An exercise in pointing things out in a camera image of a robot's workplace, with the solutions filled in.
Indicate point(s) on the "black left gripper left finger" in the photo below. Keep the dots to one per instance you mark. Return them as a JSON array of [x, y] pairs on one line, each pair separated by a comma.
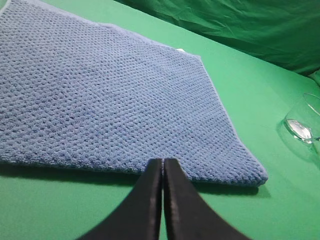
[[138, 217]]

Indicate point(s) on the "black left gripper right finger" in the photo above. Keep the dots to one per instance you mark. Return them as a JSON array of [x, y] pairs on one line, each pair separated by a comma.
[[187, 215]]

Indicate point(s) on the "transparent glass cup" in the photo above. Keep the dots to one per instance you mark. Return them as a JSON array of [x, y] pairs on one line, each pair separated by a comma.
[[303, 121]]

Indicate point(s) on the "blue folded towel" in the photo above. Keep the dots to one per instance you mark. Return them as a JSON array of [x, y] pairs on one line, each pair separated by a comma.
[[86, 95]]

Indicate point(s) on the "green backdrop cloth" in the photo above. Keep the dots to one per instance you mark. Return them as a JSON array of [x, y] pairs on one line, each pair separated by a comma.
[[285, 33]]

